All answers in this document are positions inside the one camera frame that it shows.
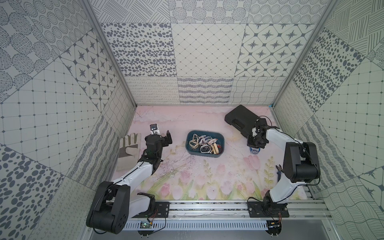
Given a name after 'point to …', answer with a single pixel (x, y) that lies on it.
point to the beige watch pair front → (194, 143)
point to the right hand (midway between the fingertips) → (251, 146)
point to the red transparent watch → (219, 147)
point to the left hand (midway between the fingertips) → (165, 132)
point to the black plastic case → (243, 118)
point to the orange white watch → (213, 141)
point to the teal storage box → (220, 141)
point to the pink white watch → (204, 139)
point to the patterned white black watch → (205, 148)
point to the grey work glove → (129, 151)
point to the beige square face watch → (215, 148)
